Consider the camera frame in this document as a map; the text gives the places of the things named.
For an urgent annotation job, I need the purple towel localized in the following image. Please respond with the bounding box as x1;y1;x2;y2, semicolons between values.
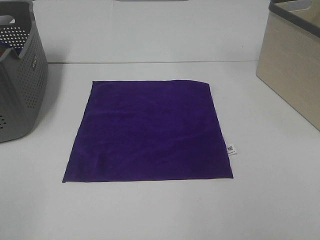
62;79;233;183

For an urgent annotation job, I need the beige storage bin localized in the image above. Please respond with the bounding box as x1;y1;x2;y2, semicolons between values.
256;0;320;129

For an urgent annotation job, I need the grey perforated plastic basket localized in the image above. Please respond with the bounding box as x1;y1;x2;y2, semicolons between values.
0;0;48;143

